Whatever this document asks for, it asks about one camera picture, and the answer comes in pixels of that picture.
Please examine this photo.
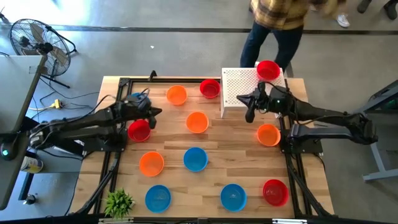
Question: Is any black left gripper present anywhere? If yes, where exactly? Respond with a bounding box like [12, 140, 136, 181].
[126, 101, 163, 130]

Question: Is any small green artificial plant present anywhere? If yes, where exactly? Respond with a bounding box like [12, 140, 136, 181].
[103, 187, 136, 219]

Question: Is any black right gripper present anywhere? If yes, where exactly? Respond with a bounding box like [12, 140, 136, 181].
[236, 81, 276, 124]

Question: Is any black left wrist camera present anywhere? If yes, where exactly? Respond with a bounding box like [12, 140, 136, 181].
[126, 95, 150, 108]

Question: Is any black aluminium rail frame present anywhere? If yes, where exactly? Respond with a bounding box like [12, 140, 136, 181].
[70, 76, 336, 218]

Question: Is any person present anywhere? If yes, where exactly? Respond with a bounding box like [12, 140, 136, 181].
[239, 0, 346, 73]
[335, 12, 351, 29]
[356, 0, 398, 21]

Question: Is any black floor fan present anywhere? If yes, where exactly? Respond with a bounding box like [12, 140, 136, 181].
[8, 18, 78, 90]

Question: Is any white spray can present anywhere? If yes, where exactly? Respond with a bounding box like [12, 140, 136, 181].
[20, 155, 44, 174]

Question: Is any blue plastic mini bowl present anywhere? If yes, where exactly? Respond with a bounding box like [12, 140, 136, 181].
[144, 184, 172, 214]
[220, 183, 248, 213]
[183, 147, 209, 173]
[129, 92, 151, 106]

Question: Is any red plastic mini bowl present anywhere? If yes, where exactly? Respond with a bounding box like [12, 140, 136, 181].
[262, 179, 290, 207]
[127, 119, 152, 143]
[199, 78, 221, 100]
[256, 60, 281, 82]

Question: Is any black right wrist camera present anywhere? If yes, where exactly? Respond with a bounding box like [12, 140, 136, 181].
[260, 84, 276, 105]

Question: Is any grey metal cart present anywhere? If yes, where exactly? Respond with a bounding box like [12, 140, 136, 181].
[353, 79, 398, 183]

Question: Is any white perforated metal shelf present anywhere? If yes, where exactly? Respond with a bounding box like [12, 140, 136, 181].
[220, 67, 287, 119]

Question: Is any grey desk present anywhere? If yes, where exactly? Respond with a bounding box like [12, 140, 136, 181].
[0, 54, 48, 211]

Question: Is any orange plastic mini bowl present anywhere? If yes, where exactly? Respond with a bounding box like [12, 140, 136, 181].
[139, 151, 165, 178]
[165, 85, 188, 106]
[185, 111, 210, 134]
[256, 123, 282, 147]

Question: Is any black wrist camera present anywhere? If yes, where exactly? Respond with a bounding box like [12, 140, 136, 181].
[126, 95, 150, 108]
[260, 84, 276, 105]

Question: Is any black round lit device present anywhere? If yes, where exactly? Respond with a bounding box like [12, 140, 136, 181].
[0, 141, 20, 162]

